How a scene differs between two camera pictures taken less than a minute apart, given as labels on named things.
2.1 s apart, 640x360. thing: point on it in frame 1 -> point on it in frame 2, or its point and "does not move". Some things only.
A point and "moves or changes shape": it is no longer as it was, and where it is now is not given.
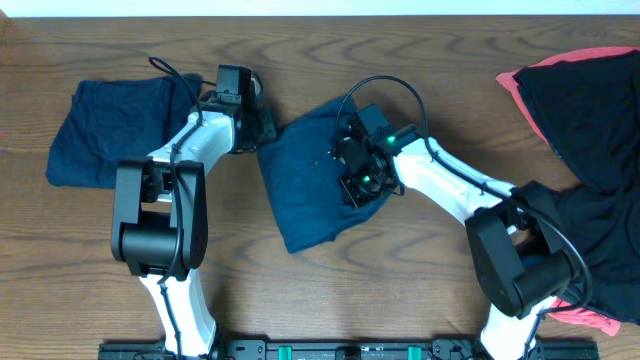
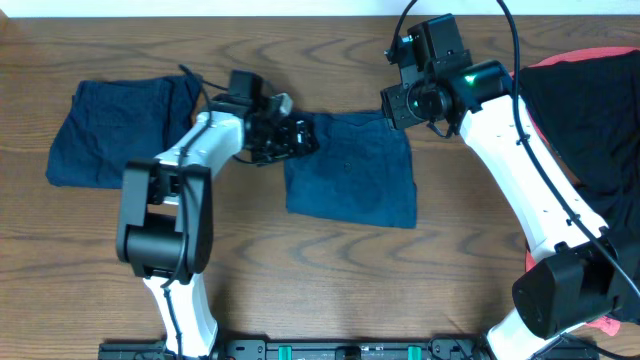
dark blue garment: x=108 y=121 does not move
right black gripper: x=352 y=194 -> x=394 y=106
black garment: x=589 y=113 does not move
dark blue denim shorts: x=301 y=179 moves or changes shape
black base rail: x=343 y=349 does not move
